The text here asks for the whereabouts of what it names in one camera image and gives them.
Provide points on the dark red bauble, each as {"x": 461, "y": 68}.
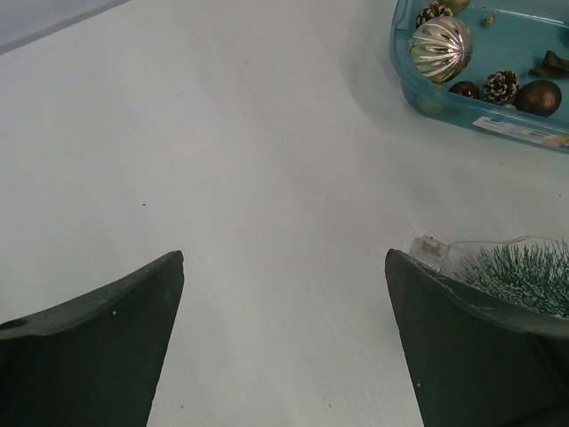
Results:
{"x": 466, "y": 88}

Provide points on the teal plastic bin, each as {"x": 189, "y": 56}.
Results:
{"x": 528, "y": 37}

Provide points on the gold bauble under bin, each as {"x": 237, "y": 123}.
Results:
{"x": 428, "y": 107}

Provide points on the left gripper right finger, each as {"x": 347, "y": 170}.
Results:
{"x": 474, "y": 359}

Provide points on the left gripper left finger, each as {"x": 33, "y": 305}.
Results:
{"x": 94, "y": 360}

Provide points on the brown bauble near label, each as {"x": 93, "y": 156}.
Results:
{"x": 540, "y": 97}

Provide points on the small light battery box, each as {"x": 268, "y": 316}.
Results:
{"x": 429, "y": 251}

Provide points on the small gold glitter bauble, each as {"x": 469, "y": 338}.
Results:
{"x": 456, "y": 6}

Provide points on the pine cone near silver bauble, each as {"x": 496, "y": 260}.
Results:
{"x": 431, "y": 11}

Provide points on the small frosted christmas tree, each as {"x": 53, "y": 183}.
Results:
{"x": 533, "y": 276}

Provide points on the small frosted pine cone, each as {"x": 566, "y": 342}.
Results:
{"x": 501, "y": 87}

